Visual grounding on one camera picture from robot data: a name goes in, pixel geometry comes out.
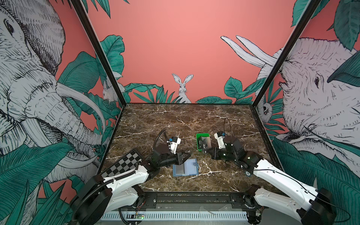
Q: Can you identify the blue leather card holder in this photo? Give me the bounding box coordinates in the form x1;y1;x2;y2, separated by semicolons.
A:
172;159;199;177

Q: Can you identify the green plastic card tray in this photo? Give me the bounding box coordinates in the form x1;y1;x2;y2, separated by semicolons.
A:
196;133;212;153

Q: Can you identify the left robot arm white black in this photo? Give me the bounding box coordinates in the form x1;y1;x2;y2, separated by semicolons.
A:
70;144;191;225

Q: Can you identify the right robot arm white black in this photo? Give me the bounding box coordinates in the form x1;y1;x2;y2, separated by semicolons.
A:
206;132;337;225

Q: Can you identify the black white checkerboard plate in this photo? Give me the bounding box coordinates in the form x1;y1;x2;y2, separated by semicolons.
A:
100;149;143;178

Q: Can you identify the green lit circuit board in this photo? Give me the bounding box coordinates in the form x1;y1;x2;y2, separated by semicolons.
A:
135;213;145;220

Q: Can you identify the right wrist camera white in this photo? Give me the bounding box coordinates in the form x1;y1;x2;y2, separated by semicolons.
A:
214;131;226;149

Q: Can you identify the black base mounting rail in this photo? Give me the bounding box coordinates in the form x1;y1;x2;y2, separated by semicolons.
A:
128;191;262;211

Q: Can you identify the white slotted cable duct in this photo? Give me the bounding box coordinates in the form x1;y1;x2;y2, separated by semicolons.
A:
101;211;248;221

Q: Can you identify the black left frame post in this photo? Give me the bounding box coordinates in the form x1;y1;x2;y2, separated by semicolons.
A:
70;0;127;108

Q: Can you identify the black frame post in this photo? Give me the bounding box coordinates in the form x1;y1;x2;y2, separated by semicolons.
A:
70;0;127;108
252;0;321;108

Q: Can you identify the black right frame post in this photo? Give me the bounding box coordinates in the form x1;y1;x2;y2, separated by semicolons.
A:
252;0;321;108

